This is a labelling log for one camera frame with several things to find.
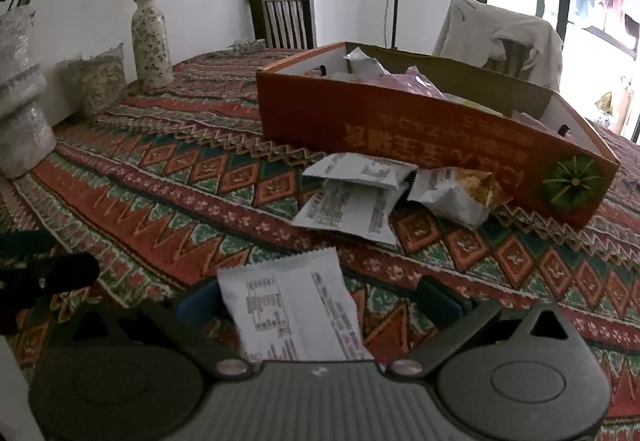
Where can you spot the floral ceramic vase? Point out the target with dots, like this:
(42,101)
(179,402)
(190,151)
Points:
(151,51)

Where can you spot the pink snack packet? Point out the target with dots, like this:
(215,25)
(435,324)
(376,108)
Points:
(405,83)
(530,121)

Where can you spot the jacket-covered wooden chair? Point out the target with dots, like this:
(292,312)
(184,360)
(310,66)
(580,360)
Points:
(510,58)

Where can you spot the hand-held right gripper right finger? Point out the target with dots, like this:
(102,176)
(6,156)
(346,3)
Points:
(440,298)

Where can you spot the light green snack packet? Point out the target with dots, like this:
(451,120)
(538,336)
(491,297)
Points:
(475,105)

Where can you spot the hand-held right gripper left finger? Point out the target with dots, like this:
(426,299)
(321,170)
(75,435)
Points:
(197,303)

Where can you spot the dark wooden chair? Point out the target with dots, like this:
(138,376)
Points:
(255,16)

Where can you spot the small patterned bundle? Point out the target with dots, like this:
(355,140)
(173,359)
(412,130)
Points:
(247,46)

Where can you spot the pale grey jacket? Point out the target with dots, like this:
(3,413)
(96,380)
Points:
(475,31)

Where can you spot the yellow bag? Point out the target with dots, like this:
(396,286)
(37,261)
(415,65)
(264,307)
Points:
(606,103)

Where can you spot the clear storage jar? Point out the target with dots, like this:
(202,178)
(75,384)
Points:
(102,81)

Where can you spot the silver white ribbed vase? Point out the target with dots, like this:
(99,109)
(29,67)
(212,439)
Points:
(20,96)

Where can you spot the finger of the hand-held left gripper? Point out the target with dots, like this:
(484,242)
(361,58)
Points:
(65,271)
(25,246)

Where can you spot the white and yellow snack packet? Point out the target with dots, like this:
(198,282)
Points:
(460,196)

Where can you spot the orange cardboard box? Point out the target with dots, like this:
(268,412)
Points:
(350,121)

